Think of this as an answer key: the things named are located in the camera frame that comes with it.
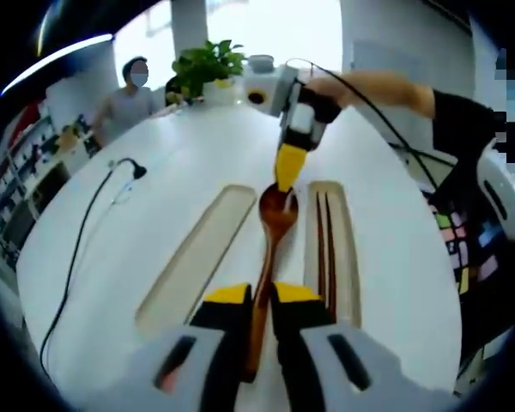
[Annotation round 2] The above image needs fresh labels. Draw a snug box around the wooden spoon utensil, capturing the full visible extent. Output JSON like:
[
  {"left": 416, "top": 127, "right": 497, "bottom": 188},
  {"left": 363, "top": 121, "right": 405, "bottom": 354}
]
[{"left": 243, "top": 183, "right": 300, "bottom": 385}]

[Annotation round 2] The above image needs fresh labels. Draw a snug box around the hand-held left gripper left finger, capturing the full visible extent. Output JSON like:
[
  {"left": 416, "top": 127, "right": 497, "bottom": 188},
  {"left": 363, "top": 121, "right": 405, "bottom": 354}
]
[{"left": 124, "top": 282, "right": 253, "bottom": 412}]

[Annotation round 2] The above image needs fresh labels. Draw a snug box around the green potted plant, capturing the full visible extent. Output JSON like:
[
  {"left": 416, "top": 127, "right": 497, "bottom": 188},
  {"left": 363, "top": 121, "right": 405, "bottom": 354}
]
[{"left": 171, "top": 39, "right": 246, "bottom": 100}]

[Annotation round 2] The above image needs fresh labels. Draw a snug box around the beige cutlery case base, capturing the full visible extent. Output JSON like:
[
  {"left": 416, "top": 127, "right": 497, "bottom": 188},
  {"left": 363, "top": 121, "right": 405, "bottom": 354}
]
[{"left": 303, "top": 179, "right": 364, "bottom": 330}]

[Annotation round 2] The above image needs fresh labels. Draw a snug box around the ceiling light strip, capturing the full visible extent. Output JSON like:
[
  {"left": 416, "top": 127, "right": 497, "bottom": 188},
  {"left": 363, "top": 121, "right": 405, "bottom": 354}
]
[{"left": 0, "top": 33, "right": 113, "bottom": 98}]

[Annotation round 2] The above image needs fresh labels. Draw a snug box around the dark wooden chopstick utensil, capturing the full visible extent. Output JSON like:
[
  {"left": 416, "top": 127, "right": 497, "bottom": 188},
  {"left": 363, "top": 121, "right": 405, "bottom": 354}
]
[
  {"left": 323, "top": 190, "right": 339, "bottom": 325},
  {"left": 314, "top": 190, "right": 329, "bottom": 311}
]

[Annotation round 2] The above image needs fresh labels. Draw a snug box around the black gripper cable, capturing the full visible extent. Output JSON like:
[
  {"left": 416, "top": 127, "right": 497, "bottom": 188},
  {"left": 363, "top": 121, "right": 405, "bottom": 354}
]
[{"left": 285, "top": 58, "right": 463, "bottom": 194}]

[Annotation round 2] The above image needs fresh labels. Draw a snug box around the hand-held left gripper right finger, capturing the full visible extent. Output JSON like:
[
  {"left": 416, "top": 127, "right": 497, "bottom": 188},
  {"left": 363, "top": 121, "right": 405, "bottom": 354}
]
[{"left": 269, "top": 281, "right": 418, "bottom": 412}]

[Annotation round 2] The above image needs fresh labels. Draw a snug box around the white worn chest device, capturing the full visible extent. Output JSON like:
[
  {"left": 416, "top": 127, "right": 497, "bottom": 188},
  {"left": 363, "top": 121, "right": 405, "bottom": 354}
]
[{"left": 476, "top": 139, "right": 515, "bottom": 241}]

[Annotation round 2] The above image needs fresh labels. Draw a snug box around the beige cutlery case lid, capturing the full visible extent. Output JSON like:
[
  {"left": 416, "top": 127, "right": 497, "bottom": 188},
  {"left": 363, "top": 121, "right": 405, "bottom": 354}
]
[{"left": 135, "top": 183, "right": 259, "bottom": 341}]

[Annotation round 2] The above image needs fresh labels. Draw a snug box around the white plant pot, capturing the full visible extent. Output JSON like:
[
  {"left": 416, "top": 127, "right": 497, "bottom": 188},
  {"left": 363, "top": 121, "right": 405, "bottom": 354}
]
[{"left": 201, "top": 76, "right": 238, "bottom": 105}]

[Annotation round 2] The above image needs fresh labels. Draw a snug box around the black power cable with plug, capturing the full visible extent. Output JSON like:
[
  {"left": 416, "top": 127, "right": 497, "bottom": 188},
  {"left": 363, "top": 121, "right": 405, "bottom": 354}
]
[{"left": 39, "top": 157, "right": 148, "bottom": 375}]

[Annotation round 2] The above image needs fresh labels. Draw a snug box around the person's right hand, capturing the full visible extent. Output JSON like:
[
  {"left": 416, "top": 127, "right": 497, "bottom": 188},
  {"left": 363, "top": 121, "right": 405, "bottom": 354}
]
[{"left": 305, "top": 71, "right": 354, "bottom": 109}]

